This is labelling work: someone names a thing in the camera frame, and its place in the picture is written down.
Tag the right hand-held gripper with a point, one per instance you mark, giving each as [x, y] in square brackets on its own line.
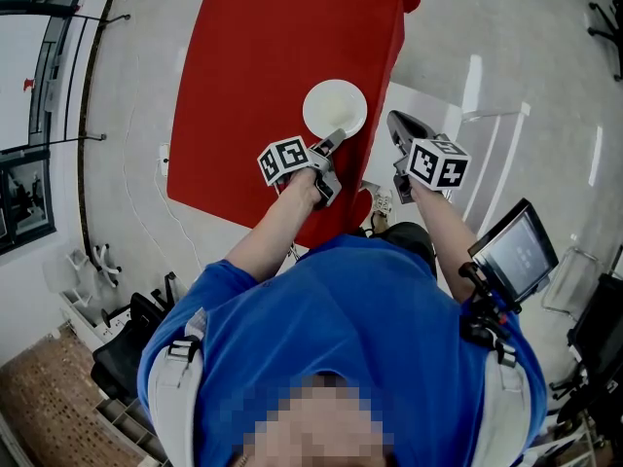
[438, 163]

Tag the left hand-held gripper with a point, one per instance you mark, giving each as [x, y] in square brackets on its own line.
[287, 158]

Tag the white plate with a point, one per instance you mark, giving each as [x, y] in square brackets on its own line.
[336, 88]

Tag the person's left forearm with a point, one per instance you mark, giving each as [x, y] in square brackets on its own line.
[272, 231]

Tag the person's right forearm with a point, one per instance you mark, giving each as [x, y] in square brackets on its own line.
[445, 241]

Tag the red cloth covered table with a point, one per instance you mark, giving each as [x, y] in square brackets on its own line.
[272, 66]

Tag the person's white shoe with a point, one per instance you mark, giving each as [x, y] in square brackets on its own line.
[383, 200]

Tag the person's dark trousers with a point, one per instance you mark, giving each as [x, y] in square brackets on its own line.
[409, 241]

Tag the black small monitor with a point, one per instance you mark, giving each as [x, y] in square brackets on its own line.
[516, 256]

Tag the white power strip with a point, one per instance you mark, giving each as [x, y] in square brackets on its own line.
[164, 158]

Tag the person's blue shirt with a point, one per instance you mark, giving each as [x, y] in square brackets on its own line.
[340, 319]

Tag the black office chair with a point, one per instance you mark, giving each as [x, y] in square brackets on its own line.
[117, 363]
[617, 42]
[601, 329]

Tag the person's face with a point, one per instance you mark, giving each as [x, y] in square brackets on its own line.
[311, 426]

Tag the overturned white office chair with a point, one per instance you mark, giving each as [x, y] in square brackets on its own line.
[58, 275]

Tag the red whiteboard magnet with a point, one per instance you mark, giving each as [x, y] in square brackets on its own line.
[28, 84]

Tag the black framed glass partition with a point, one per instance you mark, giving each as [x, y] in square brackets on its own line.
[24, 202]

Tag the whiteboard on black stand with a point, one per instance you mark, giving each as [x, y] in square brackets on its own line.
[14, 66]

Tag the white low shelf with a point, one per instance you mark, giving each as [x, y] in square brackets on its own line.
[126, 421]

